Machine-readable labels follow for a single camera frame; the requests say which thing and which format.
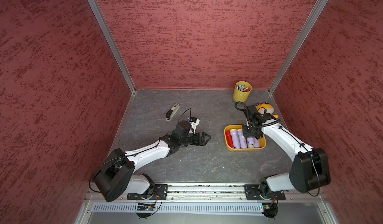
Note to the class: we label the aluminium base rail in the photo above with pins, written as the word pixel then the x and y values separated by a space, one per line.
pixel 209 199

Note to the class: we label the yellow plastic storage tray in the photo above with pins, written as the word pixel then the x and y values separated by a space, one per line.
pixel 262 141

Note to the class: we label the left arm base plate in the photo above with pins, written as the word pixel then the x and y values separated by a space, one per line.
pixel 154 192

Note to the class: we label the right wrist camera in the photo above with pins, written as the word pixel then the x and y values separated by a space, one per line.
pixel 252 115

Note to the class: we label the grey white stapler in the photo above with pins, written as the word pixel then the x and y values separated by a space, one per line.
pixel 172 111

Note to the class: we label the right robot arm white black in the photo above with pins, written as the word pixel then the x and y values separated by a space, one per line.
pixel 310 167

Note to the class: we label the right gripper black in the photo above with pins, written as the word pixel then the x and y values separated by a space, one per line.
pixel 246 134

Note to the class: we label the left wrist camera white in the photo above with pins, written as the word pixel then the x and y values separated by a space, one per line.
pixel 194 122

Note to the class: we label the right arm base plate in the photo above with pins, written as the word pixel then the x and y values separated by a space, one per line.
pixel 262 193

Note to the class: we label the purple flashlight top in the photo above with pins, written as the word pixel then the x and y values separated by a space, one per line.
pixel 250 142

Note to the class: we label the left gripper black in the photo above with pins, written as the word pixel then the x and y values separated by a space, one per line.
pixel 202 142

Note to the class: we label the yellow-green pen cup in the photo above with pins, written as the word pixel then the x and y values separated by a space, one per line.
pixel 242 91

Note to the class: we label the orange plush toy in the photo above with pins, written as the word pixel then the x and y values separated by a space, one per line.
pixel 266 108

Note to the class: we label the purple flashlight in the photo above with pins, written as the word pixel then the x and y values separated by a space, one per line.
pixel 235 138
pixel 256 143
pixel 242 139
pixel 250 142

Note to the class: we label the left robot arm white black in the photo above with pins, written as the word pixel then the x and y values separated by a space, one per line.
pixel 116 175

